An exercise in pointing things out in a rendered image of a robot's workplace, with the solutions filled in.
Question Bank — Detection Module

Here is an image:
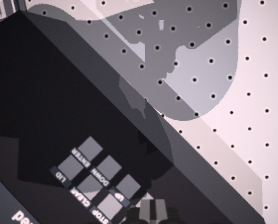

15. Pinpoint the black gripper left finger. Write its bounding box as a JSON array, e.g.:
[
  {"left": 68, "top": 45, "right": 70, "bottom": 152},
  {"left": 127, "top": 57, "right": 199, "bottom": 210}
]
[{"left": 121, "top": 199, "right": 153, "bottom": 224}]

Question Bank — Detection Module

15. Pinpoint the grey perforated base plate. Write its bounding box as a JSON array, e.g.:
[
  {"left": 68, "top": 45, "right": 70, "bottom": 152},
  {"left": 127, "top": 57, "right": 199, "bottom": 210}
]
[{"left": 25, "top": 0, "right": 278, "bottom": 224}]

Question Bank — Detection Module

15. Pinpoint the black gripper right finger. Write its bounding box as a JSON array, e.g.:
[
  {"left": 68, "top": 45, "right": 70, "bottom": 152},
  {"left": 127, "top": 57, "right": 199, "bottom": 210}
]
[{"left": 153, "top": 199, "right": 186, "bottom": 224}]

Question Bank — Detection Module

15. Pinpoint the white and dark grey lab machine with lid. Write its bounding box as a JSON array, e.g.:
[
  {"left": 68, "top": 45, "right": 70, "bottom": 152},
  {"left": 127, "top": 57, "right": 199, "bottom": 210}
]
[{"left": 0, "top": 10, "right": 266, "bottom": 224}]

